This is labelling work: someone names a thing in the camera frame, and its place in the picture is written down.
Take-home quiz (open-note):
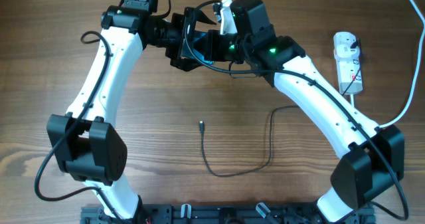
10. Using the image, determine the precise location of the Samsung Galaxy smartphone teal screen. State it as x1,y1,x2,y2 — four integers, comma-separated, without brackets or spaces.
181,31,214,64

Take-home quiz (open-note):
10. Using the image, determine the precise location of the black USB charging cable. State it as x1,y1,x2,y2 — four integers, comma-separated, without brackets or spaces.
199,37,363,178

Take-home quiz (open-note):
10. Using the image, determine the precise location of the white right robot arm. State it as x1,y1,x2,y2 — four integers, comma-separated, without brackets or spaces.
201,0,404,223

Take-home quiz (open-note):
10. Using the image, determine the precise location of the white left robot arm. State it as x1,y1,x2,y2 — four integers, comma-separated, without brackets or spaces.
35,0,188,223

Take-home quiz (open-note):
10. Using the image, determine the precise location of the white USB charger adapter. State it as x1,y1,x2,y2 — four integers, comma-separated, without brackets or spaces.
334,43,360,61

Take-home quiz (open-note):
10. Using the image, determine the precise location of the white power strip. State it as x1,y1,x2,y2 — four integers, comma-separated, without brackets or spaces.
333,31,363,95

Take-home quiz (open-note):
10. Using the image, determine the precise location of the white power strip cord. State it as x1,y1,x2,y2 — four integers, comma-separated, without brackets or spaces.
349,0,425,129

